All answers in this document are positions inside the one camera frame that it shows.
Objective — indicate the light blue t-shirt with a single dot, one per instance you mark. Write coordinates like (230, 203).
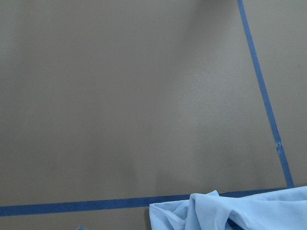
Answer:
(278, 210)

